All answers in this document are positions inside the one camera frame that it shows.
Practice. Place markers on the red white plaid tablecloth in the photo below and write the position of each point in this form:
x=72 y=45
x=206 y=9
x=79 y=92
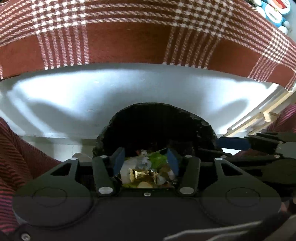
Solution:
x=226 y=36

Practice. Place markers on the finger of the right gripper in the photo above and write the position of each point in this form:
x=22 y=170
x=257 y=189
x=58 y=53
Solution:
x=234 y=143

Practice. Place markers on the yellow foil snack bag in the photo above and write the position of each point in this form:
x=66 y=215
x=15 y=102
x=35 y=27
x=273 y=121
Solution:
x=135 y=176

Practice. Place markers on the blue Doraemon plush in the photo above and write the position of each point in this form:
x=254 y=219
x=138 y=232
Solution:
x=275 y=11

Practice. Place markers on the black lined trash bin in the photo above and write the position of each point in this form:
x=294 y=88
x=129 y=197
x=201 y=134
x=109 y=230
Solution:
x=154 y=127

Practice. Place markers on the green leafy trash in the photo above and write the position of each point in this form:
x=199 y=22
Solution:
x=159 y=165

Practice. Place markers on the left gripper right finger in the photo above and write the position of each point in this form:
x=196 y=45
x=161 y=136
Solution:
x=186 y=170

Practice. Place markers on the white paper trash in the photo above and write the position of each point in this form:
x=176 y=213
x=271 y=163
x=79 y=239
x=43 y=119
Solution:
x=139 y=163

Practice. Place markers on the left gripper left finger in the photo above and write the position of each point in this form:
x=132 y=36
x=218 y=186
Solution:
x=106 y=172

